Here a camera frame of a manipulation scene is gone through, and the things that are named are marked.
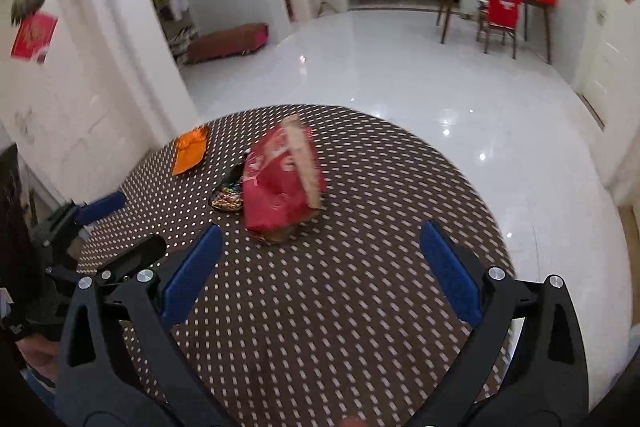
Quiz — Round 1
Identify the dark colourful candy wrapper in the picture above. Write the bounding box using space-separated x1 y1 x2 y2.
210 161 247 214

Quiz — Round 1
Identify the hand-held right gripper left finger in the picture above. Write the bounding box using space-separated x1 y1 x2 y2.
55 224 224 427

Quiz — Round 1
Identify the red square door poster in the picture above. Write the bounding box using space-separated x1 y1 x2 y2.
10 12 59 60

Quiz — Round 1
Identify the person's left forearm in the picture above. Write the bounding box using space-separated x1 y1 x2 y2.
17 337 61 395

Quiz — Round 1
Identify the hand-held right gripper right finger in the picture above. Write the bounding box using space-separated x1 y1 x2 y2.
419 221 591 427

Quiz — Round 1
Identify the orange packet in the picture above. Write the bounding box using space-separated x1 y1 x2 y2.
171 125 211 176

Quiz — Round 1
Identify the wooden chair with red shirt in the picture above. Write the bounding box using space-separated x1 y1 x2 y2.
476 0 525 60

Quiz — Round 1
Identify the brown polka-dot tablecloth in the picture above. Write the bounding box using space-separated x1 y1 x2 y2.
75 103 516 427

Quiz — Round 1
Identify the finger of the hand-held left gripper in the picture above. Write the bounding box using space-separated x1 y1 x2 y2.
74 191 127 227
75 234 168 288

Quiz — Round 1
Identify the red paper bag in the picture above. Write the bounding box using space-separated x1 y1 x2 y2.
242 114 329 244

